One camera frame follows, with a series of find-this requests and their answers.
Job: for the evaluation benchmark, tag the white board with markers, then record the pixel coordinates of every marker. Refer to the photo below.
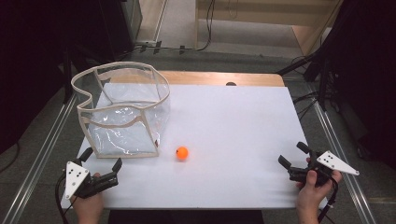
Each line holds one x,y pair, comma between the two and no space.
233,130

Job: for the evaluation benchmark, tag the light wooden shelf unit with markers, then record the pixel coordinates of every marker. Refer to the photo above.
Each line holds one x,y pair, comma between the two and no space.
280,18

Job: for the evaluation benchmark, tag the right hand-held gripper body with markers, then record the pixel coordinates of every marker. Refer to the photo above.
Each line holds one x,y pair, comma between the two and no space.
336,163

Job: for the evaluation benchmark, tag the person's left hand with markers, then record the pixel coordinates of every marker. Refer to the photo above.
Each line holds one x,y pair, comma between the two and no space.
90,205

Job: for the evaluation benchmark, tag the person's dark clothing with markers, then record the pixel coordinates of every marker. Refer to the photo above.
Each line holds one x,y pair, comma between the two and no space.
186,217

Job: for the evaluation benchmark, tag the wooden table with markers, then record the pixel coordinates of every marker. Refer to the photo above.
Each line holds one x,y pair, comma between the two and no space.
249,79

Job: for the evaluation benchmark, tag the orange ball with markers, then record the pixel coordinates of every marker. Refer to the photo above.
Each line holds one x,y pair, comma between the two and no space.
182,153

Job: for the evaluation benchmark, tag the clear plastic bag beige trim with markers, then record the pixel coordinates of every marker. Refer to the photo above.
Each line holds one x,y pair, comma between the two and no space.
124,140

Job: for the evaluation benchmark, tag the dark cabinet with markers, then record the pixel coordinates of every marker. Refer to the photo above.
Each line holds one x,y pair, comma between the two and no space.
124,25

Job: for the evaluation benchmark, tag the person's right hand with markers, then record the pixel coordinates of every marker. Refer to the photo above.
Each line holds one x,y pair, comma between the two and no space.
311,196

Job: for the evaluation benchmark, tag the black metal stand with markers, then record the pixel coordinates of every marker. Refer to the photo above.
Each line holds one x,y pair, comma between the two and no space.
320,71

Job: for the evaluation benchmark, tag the aluminium rail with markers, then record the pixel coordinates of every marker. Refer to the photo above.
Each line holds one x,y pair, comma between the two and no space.
342,161
40,155

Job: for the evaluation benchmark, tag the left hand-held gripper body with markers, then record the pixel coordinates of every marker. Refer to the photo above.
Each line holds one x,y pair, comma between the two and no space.
74,177

